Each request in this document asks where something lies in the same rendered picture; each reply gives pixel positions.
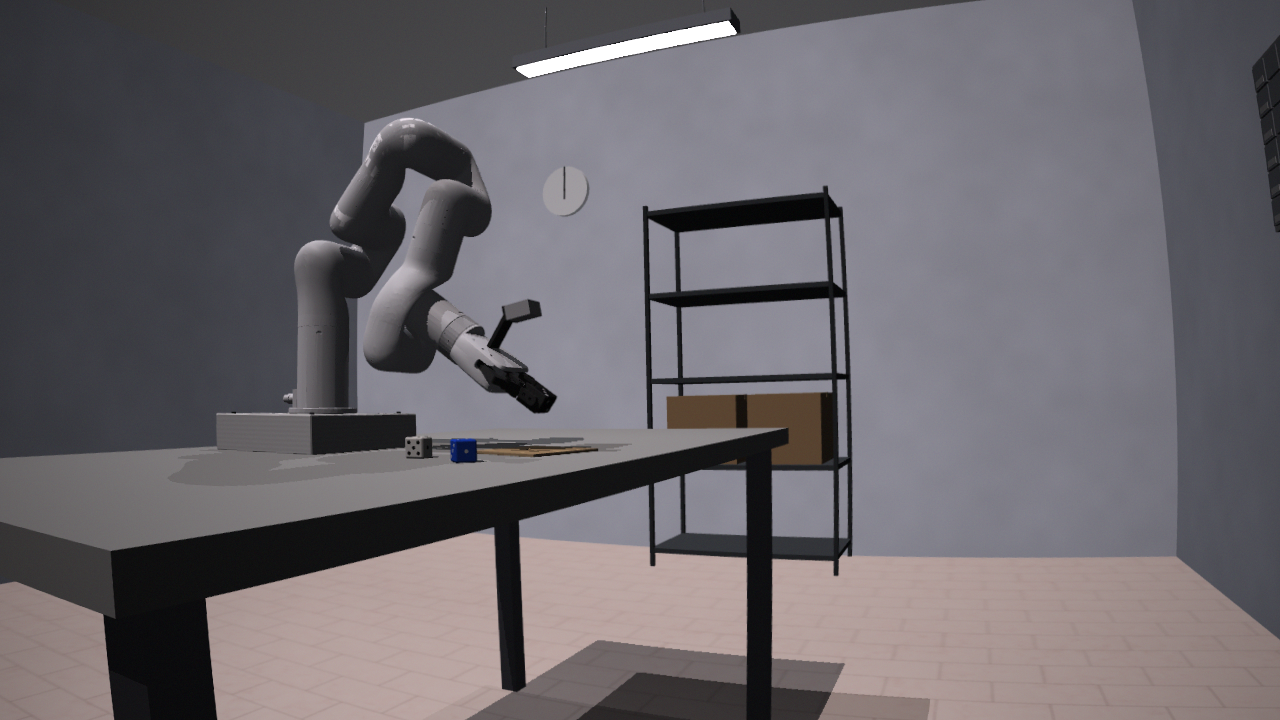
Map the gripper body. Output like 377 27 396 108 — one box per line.
451 325 529 393

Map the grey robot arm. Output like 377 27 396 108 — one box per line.
283 118 492 414

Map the white die with black pips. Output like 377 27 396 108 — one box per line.
404 436 433 457

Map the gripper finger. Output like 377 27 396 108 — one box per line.
476 359 547 413
518 372 557 413

